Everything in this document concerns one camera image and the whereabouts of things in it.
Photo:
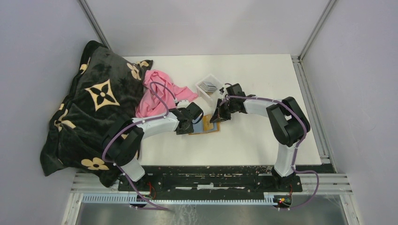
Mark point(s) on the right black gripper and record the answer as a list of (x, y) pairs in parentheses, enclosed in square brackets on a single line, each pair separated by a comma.
[(219, 115)]

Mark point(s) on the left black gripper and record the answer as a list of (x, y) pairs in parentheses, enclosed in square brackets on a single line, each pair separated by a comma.
[(189, 130)]

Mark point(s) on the yellow leather card holder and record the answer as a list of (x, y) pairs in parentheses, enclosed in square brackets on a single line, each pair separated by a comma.
[(198, 127)]

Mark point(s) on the gold vip card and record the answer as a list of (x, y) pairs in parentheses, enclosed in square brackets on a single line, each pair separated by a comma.
[(209, 127)]

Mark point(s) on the white plastic tray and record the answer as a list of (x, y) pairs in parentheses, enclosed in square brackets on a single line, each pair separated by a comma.
[(210, 98)]

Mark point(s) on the stack of credit cards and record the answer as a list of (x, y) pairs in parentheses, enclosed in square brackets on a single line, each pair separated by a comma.
[(208, 87)]

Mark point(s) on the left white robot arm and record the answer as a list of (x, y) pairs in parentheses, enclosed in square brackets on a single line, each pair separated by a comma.
[(123, 140)]

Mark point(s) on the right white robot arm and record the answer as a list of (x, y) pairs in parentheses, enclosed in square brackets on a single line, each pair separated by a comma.
[(288, 122)]

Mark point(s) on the pink cloth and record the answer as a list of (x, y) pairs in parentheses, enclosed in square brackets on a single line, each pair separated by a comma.
[(161, 92)]

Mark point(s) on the black floral blanket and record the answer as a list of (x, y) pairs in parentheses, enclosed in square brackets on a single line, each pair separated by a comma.
[(105, 87)]

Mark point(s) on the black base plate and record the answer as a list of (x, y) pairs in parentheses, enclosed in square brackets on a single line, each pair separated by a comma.
[(247, 182)]

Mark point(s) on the aluminium frame rail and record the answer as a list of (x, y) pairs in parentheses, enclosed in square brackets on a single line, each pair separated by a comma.
[(330, 183)]

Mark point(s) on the white slotted cable duct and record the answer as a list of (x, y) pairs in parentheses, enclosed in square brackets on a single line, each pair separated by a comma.
[(134, 199)]

